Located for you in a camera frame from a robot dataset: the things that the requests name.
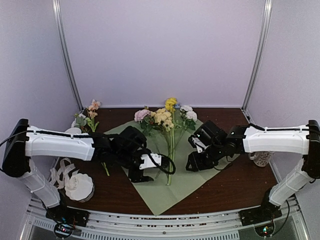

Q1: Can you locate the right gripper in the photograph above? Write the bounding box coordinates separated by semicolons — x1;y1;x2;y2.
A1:
186;142;225;172

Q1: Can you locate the green wrapping paper sheet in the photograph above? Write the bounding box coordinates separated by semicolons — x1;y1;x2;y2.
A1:
103;119;241;217

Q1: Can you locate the cream fake flower bunch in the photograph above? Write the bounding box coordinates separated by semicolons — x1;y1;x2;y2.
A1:
154;108;173;186

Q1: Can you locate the blue fake flower stem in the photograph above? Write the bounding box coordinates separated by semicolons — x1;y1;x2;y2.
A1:
174;103;181;109

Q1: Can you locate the yellow fake flower stem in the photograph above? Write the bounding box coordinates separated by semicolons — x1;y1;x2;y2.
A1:
164;97;178;173

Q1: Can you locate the pink fake flower stem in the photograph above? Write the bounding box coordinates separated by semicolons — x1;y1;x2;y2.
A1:
134;106;159;137

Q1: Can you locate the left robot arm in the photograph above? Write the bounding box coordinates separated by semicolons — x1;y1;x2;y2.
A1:
2;119;162;222

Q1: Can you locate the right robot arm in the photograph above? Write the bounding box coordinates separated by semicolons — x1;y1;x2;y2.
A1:
185;120;320;221

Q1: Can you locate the peach fake flower stem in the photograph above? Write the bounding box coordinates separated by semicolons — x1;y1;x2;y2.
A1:
73;99;111;177

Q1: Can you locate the white scalloped dish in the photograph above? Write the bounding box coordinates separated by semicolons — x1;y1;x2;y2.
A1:
64;173;95;203

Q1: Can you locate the white patterned mug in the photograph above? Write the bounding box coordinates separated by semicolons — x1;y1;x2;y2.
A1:
248;151;275;168

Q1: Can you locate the white ribbon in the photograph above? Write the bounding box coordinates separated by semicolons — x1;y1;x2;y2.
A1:
49;157;76;190

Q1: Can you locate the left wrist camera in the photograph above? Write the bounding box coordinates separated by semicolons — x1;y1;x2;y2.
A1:
139;153;169;170

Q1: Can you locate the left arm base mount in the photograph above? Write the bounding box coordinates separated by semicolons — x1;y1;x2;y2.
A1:
41;195;90;240

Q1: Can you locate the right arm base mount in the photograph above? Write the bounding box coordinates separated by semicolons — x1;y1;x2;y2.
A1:
238;193;282;238

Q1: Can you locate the front aluminium rail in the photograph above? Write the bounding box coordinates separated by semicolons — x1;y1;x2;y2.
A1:
17;197;311;240

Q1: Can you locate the aluminium corner frame post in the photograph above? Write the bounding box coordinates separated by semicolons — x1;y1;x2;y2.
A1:
241;0;273;112

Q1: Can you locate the left aluminium frame post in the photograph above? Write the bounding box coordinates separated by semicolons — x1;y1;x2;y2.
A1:
52;0;84;111

